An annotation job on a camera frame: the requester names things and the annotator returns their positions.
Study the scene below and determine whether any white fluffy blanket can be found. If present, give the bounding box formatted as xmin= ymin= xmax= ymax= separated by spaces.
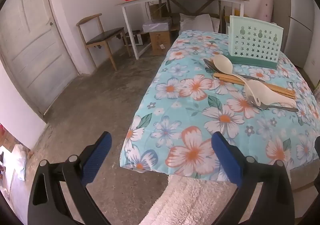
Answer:
xmin=140 ymin=175 xmax=265 ymax=225

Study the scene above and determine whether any white plastic rice spoon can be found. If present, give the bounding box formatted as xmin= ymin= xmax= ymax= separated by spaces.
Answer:
xmin=213 ymin=54 xmax=248 ymax=86
xmin=244 ymin=79 xmax=297 ymax=109

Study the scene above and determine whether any wooden chair with dark seat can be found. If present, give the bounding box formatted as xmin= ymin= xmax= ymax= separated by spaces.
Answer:
xmin=76 ymin=13 xmax=131 ymax=72

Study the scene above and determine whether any white panel door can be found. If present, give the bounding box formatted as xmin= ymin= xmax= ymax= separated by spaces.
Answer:
xmin=0 ymin=0 xmax=78 ymax=118

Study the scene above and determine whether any brown cardboard box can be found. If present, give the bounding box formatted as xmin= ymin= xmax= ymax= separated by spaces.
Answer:
xmin=149 ymin=31 xmax=172 ymax=56

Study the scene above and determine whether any metal spoon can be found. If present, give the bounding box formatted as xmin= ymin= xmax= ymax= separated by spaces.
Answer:
xmin=250 ymin=99 xmax=299 ymax=113
xmin=203 ymin=59 xmax=266 ymax=83

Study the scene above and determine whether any white pillow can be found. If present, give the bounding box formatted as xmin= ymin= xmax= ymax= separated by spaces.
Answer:
xmin=179 ymin=13 xmax=220 ymax=34

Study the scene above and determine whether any mint green utensil holder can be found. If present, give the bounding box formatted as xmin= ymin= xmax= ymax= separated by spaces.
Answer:
xmin=227 ymin=15 xmax=284 ymax=70

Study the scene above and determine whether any grey refrigerator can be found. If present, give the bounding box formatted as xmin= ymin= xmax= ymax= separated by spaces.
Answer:
xmin=271 ymin=0 xmax=320 ymax=69

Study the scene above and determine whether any pink rolled mat with stars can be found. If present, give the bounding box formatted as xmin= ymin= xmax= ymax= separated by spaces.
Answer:
xmin=258 ymin=0 xmax=274 ymax=22

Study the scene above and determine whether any white wrapped box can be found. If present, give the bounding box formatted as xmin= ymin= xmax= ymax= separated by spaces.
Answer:
xmin=142 ymin=21 xmax=173 ymax=33

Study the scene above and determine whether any white metal appliance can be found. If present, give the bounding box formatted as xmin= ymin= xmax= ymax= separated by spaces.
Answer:
xmin=124 ymin=31 xmax=144 ymax=46

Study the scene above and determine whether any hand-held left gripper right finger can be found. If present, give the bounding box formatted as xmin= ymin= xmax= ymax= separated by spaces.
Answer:
xmin=211 ymin=131 xmax=295 ymax=225

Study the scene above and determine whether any floral light blue blanket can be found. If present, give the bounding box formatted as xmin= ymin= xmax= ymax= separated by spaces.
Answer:
xmin=119 ymin=30 xmax=320 ymax=182

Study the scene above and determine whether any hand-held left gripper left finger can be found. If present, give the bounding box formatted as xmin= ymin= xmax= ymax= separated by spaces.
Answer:
xmin=27 ymin=131 xmax=112 ymax=225

